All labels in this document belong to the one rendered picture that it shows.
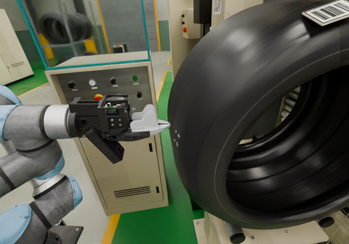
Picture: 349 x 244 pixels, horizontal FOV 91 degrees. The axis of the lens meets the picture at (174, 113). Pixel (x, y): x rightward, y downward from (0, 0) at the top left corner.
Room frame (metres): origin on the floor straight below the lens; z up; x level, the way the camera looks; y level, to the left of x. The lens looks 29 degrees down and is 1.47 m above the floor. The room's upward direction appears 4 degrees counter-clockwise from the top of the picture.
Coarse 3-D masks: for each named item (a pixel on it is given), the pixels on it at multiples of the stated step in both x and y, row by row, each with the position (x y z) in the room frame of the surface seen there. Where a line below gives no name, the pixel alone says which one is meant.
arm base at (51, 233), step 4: (48, 232) 0.37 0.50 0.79; (52, 232) 0.39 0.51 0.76; (48, 236) 0.35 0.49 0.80; (52, 236) 0.37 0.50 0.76; (56, 236) 0.38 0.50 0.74; (44, 240) 0.33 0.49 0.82; (48, 240) 0.34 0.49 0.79; (52, 240) 0.35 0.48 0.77; (56, 240) 0.36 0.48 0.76; (60, 240) 0.37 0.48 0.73
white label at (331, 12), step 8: (344, 0) 0.28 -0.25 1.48; (320, 8) 0.28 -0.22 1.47; (328, 8) 0.28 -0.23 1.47; (336, 8) 0.27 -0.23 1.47; (344, 8) 0.27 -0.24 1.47; (312, 16) 0.27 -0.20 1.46; (320, 16) 0.27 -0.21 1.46; (328, 16) 0.26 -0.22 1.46; (336, 16) 0.26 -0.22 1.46; (344, 16) 0.25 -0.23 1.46; (320, 24) 0.25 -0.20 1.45
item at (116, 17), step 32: (32, 0) 0.94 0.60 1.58; (64, 0) 0.95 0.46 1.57; (96, 0) 0.96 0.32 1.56; (128, 0) 0.98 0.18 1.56; (32, 32) 0.93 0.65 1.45; (64, 32) 0.95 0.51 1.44; (96, 32) 0.96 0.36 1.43; (128, 32) 0.97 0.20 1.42; (64, 64) 0.94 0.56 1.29; (96, 64) 0.95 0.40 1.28
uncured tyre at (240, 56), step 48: (288, 0) 0.39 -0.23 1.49; (336, 0) 0.29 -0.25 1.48; (240, 48) 0.29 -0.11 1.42; (288, 48) 0.26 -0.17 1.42; (336, 48) 0.25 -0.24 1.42; (192, 96) 0.30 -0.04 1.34; (240, 96) 0.24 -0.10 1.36; (336, 96) 0.52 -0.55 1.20; (192, 144) 0.26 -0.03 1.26; (240, 144) 0.57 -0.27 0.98; (288, 144) 0.54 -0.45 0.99; (336, 144) 0.44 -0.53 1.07; (192, 192) 0.26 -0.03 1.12; (240, 192) 0.39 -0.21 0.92; (288, 192) 0.38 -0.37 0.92; (336, 192) 0.32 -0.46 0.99
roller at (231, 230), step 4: (224, 224) 0.30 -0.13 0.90; (228, 224) 0.29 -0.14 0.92; (228, 228) 0.28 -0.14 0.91; (232, 228) 0.28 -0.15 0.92; (236, 228) 0.27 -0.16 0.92; (240, 228) 0.28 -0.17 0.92; (228, 232) 0.27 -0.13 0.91; (232, 232) 0.27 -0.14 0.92; (236, 232) 0.26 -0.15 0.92; (240, 232) 0.26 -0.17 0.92; (232, 236) 0.26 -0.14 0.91; (236, 236) 0.26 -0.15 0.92; (240, 236) 0.25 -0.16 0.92; (244, 236) 0.26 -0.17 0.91; (232, 240) 0.25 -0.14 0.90; (236, 240) 0.25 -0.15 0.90; (240, 240) 0.25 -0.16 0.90
